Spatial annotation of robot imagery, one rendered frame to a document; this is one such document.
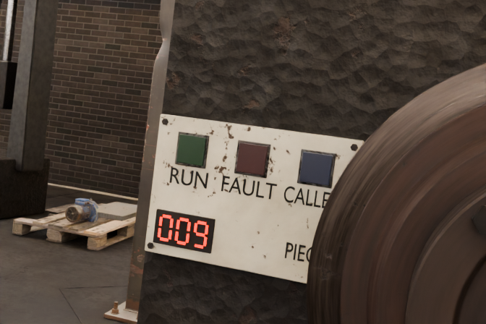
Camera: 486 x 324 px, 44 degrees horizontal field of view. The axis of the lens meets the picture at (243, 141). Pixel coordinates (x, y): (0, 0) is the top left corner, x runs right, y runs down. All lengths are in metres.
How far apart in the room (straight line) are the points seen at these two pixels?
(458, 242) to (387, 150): 0.12
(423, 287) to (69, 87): 7.54
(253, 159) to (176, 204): 0.12
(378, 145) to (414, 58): 0.18
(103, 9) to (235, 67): 7.07
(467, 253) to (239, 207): 0.33
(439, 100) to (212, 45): 0.32
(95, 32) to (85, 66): 0.44
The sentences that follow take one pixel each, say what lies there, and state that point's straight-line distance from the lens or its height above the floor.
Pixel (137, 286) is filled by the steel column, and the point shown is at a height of 0.18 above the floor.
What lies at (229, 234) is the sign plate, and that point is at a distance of 0.75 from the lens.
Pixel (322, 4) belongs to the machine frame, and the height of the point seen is 1.40.
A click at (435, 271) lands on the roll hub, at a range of 0.50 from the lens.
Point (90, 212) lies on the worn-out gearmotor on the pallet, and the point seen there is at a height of 0.23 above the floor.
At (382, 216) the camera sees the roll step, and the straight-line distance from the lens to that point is 0.57.
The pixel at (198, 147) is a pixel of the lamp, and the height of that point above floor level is 1.20.
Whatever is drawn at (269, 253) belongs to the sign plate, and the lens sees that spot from 0.75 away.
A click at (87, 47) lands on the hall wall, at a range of 7.85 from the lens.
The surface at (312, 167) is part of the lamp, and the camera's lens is 0.72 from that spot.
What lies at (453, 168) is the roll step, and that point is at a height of 1.23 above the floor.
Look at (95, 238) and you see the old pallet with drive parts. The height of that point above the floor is 0.10.
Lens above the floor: 1.26
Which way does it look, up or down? 3 degrees down
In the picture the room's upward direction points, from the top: 7 degrees clockwise
